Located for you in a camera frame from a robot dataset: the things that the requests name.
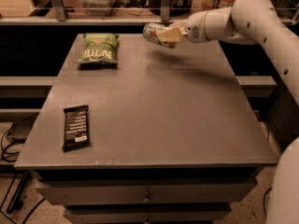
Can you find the green kettle chips bag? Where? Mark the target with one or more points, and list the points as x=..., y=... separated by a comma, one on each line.
x=99, y=48

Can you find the grey cabinet with drawers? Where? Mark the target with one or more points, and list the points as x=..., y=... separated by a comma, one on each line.
x=171, y=124

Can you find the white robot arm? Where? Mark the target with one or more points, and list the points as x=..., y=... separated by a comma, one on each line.
x=256, y=20

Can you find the round drawer knob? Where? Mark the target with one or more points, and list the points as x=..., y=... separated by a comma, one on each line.
x=147, y=199

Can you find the black rxbar chocolate bar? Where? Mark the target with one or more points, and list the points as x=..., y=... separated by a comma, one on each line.
x=76, y=126

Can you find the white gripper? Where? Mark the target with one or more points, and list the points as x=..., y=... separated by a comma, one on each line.
x=195, y=29

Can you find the clear plastic container on shelf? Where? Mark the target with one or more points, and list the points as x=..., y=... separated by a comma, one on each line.
x=98, y=7

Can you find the green 7up soda can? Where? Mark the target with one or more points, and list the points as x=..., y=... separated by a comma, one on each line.
x=150, y=32

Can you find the black power adapter box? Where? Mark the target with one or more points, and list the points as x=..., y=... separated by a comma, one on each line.
x=19, y=131

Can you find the grey metal shelf rail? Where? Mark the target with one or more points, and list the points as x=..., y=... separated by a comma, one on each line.
x=55, y=11

